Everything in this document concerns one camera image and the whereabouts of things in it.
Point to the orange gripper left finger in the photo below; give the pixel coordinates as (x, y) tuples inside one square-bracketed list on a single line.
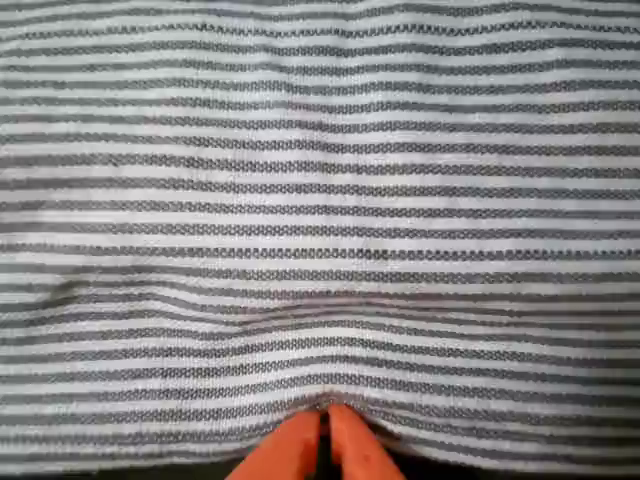
[(292, 450)]

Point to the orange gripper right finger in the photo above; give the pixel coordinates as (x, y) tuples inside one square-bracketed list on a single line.
[(357, 450)]

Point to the striped grey cloth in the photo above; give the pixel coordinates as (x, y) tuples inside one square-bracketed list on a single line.
[(320, 200)]

